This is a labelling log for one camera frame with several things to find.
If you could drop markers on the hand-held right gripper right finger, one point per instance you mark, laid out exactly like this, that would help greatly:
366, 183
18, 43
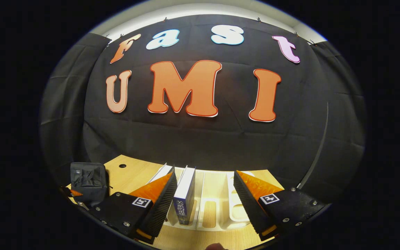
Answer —
250, 205

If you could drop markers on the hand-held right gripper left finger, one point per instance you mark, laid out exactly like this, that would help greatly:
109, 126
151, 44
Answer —
160, 205

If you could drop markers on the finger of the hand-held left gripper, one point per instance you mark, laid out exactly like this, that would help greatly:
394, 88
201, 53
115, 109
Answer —
76, 192

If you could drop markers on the black schoolbag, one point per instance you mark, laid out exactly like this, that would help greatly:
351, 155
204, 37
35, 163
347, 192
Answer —
89, 180

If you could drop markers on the white bookshelf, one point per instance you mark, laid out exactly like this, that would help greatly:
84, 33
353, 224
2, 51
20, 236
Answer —
233, 198

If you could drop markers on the blue night city book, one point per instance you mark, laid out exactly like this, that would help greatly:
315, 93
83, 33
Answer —
185, 194

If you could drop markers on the white portrait cover book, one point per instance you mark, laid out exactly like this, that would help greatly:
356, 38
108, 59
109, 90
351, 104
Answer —
161, 172

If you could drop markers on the thin grey pole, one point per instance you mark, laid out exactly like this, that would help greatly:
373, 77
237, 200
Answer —
319, 146

